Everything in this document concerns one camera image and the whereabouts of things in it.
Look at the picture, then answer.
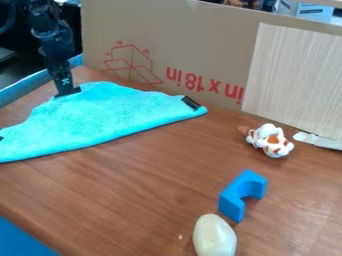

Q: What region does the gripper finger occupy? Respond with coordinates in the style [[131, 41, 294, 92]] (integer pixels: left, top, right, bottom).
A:
[[46, 65, 83, 98]]

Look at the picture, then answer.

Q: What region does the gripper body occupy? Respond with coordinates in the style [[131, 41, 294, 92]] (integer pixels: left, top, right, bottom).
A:
[[36, 30, 78, 72]]

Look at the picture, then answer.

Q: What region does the cyan cloth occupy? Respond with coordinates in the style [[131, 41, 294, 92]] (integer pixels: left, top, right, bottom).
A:
[[0, 81, 210, 164]]

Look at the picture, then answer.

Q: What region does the cardboard box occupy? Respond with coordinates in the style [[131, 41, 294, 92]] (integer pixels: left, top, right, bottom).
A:
[[80, 0, 342, 113]]

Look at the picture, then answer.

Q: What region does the blue arch block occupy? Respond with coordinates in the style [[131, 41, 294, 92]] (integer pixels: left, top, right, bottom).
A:
[[216, 168, 269, 224]]

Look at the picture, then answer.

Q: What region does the white and orange plush toy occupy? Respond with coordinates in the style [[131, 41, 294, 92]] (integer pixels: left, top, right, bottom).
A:
[[244, 122, 296, 159]]

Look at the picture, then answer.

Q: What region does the cream toy potato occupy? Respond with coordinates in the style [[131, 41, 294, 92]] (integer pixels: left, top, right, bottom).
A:
[[191, 213, 240, 256]]

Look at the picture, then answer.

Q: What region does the light wooden board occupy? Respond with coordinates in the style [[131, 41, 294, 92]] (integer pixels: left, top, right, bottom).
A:
[[240, 22, 342, 141]]

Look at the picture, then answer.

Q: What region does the white box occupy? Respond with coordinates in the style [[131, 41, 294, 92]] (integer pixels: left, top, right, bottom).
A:
[[288, 1, 337, 24]]

